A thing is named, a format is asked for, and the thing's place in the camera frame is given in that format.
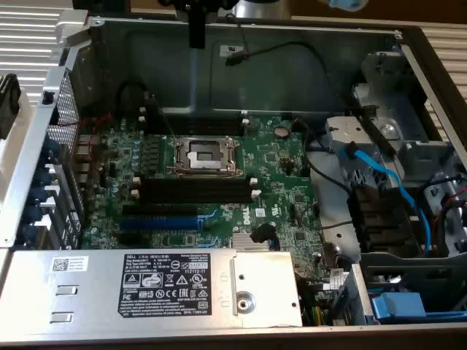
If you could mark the silver USB port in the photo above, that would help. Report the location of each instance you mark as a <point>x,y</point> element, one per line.
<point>83,168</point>
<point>83,178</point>

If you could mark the aluminium corner block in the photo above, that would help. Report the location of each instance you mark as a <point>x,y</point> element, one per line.
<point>71,23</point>

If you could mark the short black expansion slot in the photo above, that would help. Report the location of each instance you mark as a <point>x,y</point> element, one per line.
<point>130,238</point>

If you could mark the open grey PC case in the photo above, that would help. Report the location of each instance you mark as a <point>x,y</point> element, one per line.
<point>292,84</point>

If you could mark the silver power supply unit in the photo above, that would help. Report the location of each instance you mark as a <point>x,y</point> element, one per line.
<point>91,302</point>

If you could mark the tall silver port block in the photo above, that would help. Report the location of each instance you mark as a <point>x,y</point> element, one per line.
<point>83,156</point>
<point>84,142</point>

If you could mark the blue plastic tab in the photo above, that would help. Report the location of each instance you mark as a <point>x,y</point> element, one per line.
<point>397,306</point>

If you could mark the RAM slot black latches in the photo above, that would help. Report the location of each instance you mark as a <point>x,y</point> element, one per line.
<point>197,181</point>
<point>197,193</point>
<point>204,132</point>
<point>204,120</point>

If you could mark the silver disk bay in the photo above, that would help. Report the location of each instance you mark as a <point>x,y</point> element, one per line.
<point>383,80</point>

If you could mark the blue expansion slot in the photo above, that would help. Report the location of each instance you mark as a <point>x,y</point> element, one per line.
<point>160,223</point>

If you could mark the blue card retention latch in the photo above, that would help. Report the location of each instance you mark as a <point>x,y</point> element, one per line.
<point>44,178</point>

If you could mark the grey metal bracket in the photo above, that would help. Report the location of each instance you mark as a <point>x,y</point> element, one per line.
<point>350,131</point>

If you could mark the thin socket locking lever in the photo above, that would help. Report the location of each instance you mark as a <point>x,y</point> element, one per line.
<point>163,116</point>

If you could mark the green motherboard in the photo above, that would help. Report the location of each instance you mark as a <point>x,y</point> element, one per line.
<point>277,175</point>

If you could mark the round coin battery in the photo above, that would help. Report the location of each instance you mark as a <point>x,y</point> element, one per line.
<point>281,131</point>

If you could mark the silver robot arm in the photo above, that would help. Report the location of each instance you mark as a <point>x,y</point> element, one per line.
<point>255,11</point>

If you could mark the CPU socket metal frame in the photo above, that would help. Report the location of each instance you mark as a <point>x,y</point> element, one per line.
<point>204,155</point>

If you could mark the silver finned heatsink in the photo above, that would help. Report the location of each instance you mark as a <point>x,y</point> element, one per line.
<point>251,242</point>

